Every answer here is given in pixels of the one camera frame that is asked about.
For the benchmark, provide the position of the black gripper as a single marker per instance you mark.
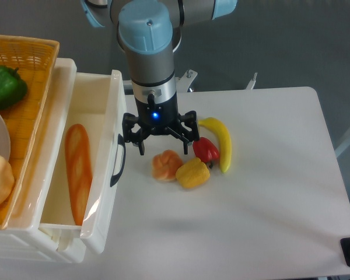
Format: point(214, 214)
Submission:
point(160, 119)

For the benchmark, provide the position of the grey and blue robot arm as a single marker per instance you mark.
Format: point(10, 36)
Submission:
point(148, 32)

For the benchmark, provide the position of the white top drawer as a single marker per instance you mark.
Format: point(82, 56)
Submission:
point(98, 103)

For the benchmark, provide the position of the white drawer cabinet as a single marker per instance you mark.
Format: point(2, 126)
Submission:
point(22, 239)

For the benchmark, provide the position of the round bread roll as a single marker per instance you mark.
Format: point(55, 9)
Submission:
point(165, 165)

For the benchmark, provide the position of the red bell pepper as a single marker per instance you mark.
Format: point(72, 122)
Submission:
point(206, 151)

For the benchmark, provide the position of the yellow bell pepper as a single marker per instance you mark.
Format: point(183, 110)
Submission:
point(193, 173)

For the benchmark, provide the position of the yellow banana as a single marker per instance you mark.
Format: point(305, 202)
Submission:
point(220, 130)

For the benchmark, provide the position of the orange baguette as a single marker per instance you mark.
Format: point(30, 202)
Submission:
point(78, 170)

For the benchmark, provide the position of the orange woven basket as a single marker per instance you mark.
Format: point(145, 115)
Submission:
point(35, 60)

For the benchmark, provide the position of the green bell pepper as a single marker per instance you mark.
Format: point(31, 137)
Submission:
point(12, 87)

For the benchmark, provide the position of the white table leg bracket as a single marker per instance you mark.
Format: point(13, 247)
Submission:
point(251, 84)
point(184, 83)

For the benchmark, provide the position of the dark drawer handle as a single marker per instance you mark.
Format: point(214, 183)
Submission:
point(119, 162)

